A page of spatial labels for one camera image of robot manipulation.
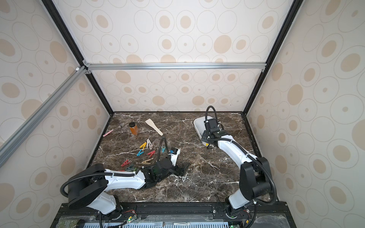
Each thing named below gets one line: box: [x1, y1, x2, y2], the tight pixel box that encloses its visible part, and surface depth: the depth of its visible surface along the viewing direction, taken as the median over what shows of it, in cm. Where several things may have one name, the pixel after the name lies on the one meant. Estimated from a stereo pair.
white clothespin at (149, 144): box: [146, 138, 154, 150], surface depth 102 cm
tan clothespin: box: [141, 157, 154, 165], surface depth 94 cm
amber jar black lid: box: [128, 121, 138, 136], surface depth 102 cm
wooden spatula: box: [144, 118, 164, 136], surface depth 115 cm
